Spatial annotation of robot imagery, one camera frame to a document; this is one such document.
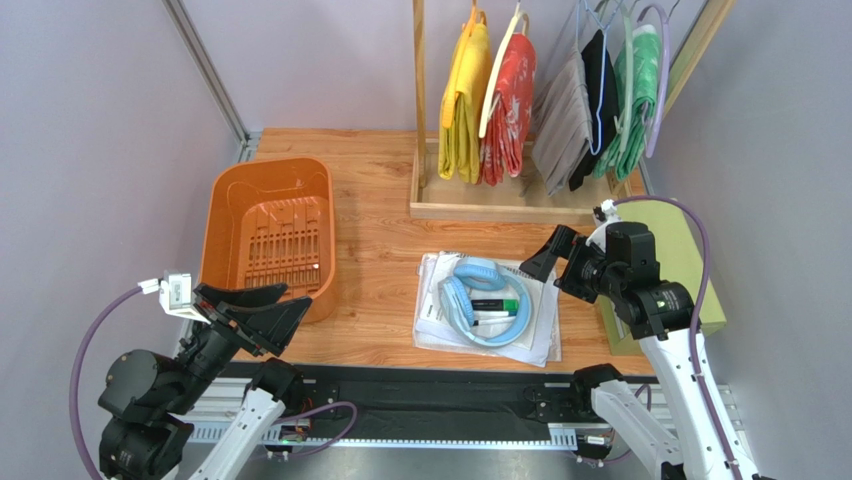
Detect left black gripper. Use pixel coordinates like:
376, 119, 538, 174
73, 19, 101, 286
166, 280, 313, 411

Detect red patterned trousers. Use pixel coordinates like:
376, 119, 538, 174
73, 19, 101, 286
480, 33, 537, 186

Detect cream plastic hanger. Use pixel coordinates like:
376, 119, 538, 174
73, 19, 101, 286
477, 5, 532, 140

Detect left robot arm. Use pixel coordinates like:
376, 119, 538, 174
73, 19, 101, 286
98, 283, 313, 479

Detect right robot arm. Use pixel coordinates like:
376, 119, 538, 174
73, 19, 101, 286
520, 221, 761, 479

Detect grey trousers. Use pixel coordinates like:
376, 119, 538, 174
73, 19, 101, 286
531, 46, 592, 196

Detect yellow trousers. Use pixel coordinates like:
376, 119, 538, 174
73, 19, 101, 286
438, 16, 492, 184

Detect purple plastic hanger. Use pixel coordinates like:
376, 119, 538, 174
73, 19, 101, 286
638, 2, 671, 158

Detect orange plastic hanger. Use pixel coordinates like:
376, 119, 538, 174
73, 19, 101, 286
440, 0, 484, 129

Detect black trousers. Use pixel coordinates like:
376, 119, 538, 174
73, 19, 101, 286
568, 30, 620, 191

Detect green trousers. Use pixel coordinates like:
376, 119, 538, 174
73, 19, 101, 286
593, 24, 662, 181

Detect light green hanger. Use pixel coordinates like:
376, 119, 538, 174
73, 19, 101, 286
604, 1, 634, 152

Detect white pen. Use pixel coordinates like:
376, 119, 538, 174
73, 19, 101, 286
471, 316, 516, 327

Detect green black marker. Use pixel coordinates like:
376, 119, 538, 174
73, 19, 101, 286
471, 299, 520, 316

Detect orange plastic basket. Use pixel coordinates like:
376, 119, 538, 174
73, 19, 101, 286
199, 157, 339, 323

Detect blue headphones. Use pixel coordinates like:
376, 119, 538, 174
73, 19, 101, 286
438, 257, 534, 349

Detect olive green box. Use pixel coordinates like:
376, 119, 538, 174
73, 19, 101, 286
596, 201, 704, 356

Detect wooden clothes rack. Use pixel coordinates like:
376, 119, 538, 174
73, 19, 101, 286
409, 0, 739, 226

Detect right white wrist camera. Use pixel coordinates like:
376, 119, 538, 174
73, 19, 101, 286
593, 199, 622, 227

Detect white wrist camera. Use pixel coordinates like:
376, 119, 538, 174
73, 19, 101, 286
593, 199, 622, 227
137, 271, 207, 323

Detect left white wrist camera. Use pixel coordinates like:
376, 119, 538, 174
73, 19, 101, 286
137, 271, 207, 323

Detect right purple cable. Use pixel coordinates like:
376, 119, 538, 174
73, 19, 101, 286
612, 195, 745, 480

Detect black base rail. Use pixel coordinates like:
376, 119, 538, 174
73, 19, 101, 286
299, 365, 602, 441

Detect blue wire hanger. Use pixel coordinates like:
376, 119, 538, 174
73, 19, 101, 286
576, 1, 609, 155

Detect aluminium frame post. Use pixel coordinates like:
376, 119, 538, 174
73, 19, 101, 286
162, 0, 251, 147

